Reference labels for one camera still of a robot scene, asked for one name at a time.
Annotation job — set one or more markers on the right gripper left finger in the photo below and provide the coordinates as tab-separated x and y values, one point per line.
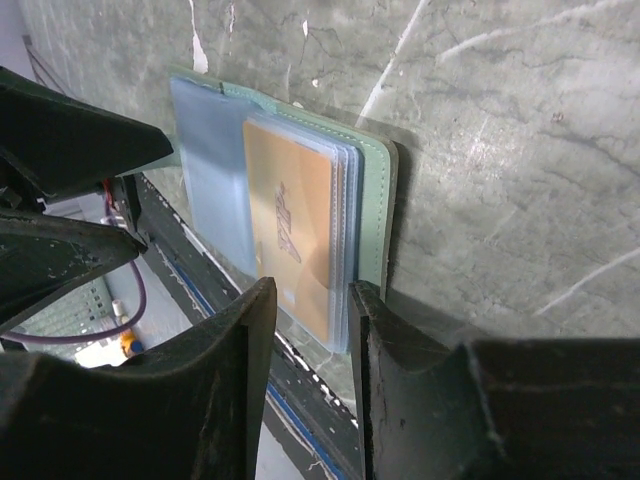
63	421

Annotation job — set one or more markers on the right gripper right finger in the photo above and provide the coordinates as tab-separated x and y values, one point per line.
490	408

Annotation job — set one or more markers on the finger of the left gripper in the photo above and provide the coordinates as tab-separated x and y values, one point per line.
46	257
61	146

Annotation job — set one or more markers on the mint green card holder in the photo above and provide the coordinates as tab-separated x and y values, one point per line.
210	115

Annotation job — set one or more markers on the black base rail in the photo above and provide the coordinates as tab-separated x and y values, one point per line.
205	392

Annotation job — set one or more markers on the orange card in holder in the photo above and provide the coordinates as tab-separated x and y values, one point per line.
290	200

